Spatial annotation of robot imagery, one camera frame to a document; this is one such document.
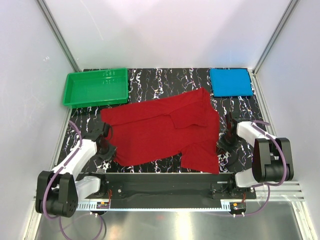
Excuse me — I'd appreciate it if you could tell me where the red t shirt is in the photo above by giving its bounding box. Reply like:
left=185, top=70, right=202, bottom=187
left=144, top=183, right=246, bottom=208
left=100, top=87, right=220, bottom=174

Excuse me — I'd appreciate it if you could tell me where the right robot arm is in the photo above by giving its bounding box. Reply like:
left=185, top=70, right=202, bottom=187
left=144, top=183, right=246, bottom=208
left=216, top=112, right=294, bottom=199

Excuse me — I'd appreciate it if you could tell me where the green plastic tray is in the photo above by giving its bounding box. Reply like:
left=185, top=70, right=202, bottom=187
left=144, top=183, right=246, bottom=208
left=62, top=68, right=129, bottom=109

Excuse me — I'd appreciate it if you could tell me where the right aluminium corner post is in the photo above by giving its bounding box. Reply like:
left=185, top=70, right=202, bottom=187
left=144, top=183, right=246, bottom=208
left=252, top=0, right=300, bottom=76

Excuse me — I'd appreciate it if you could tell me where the left aluminium corner post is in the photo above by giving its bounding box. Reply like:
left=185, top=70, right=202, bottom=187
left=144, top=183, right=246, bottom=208
left=35, top=0, right=81, bottom=72

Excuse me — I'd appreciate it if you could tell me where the aluminium corner post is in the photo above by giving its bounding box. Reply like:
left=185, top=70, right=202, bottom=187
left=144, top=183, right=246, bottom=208
left=35, top=0, right=81, bottom=72
left=252, top=0, right=300, bottom=76

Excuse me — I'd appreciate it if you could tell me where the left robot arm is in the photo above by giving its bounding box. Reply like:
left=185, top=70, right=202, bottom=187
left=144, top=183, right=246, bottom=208
left=35, top=123, right=117, bottom=220

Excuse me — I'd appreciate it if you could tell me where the left small connector board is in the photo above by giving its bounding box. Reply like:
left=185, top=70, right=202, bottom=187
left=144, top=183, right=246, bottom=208
left=96, top=201, right=110, bottom=209

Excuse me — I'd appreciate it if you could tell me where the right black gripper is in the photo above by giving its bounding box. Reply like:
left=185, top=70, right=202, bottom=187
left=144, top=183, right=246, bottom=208
left=215, top=130, right=241, bottom=155

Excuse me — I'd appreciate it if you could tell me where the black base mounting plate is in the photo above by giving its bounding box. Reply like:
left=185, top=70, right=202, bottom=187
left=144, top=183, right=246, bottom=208
left=85, top=173, right=257, bottom=212

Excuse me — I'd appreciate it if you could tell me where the right small connector board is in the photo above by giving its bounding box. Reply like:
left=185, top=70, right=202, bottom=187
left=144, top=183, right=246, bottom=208
left=230, top=202, right=247, bottom=212

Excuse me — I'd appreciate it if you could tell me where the small connector board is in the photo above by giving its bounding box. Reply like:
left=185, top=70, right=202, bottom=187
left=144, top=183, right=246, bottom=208
left=96, top=201, right=110, bottom=209
left=230, top=202, right=247, bottom=212

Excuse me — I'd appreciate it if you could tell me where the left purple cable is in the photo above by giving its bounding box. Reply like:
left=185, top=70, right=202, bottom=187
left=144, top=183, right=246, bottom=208
left=42, top=120, right=107, bottom=240

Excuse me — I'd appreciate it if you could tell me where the folded blue t shirt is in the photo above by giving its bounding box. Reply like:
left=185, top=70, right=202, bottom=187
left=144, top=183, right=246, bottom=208
left=209, top=68, right=253, bottom=97

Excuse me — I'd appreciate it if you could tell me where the purple cable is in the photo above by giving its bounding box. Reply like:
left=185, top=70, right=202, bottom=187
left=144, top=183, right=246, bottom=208
left=42, top=120, right=107, bottom=240
left=217, top=119, right=288, bottom=216

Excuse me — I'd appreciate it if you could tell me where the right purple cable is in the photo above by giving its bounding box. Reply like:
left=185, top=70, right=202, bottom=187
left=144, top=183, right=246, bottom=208
left=217, top=119, right=288, bottom=216

